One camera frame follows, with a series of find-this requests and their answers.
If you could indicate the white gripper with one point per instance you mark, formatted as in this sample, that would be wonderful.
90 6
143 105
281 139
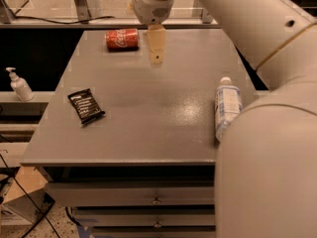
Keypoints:
153 12

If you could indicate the red coke can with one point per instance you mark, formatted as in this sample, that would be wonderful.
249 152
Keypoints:
122 39

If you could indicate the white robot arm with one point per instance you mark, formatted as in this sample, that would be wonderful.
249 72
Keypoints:
266 166

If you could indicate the black snack bar packet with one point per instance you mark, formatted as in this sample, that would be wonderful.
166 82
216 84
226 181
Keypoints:
85 106

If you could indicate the grey drawer cabinet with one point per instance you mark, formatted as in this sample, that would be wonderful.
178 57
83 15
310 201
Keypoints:
159 121

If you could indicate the white pump dispenser bottle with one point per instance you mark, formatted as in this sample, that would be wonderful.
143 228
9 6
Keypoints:
20 85

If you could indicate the top grey drawer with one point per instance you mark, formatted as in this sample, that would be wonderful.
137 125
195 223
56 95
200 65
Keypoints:
97 194

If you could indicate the grey drawer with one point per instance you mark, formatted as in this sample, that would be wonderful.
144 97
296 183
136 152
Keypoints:
145 217
97 194
149 232

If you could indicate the middle grey drawer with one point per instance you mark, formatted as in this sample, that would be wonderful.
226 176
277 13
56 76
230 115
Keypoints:
145 217

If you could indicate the bottom grey drawer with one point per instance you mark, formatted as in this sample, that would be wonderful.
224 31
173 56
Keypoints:
149 232

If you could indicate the cardboard box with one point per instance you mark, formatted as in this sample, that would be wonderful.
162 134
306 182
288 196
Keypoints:
22 196

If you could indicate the grey metal bracket right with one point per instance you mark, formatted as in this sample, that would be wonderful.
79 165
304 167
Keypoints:
206 17

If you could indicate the grey metal bracket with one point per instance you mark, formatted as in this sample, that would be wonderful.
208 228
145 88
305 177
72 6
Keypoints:
82 10
206 17

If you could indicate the grey metal bracket left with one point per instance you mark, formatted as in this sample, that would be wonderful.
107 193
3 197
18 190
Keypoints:
82 10

